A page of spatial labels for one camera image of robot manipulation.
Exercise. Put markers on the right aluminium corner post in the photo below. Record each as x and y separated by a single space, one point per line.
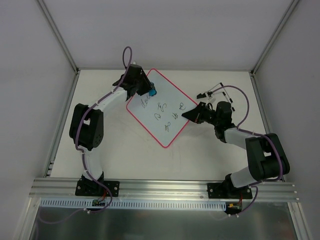
275 34

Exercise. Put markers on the blue whiteboard eraser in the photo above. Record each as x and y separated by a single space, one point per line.
152 92

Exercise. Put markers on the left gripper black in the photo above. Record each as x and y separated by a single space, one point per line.
141 84

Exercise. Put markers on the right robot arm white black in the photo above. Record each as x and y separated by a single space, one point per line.
266 158

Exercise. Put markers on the aluminium mounting rail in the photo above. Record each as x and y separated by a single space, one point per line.
176 190

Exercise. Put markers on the white slotted cable duct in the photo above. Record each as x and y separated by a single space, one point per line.
128 204

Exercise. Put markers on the aluminium corner post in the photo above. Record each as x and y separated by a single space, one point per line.
57 34
275 34

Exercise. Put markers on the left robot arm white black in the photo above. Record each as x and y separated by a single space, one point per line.
87 128

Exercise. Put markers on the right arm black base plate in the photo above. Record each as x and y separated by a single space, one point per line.
219 190

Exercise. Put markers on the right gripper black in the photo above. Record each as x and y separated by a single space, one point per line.
200 114

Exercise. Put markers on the pink framed whiteboard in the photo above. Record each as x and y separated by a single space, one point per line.
161 114

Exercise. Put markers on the wire whiteboard stand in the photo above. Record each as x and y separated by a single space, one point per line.
219 90

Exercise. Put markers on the left aluminium corner post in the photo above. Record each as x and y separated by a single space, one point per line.
57 34

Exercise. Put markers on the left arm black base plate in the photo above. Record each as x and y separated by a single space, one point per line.
112 188

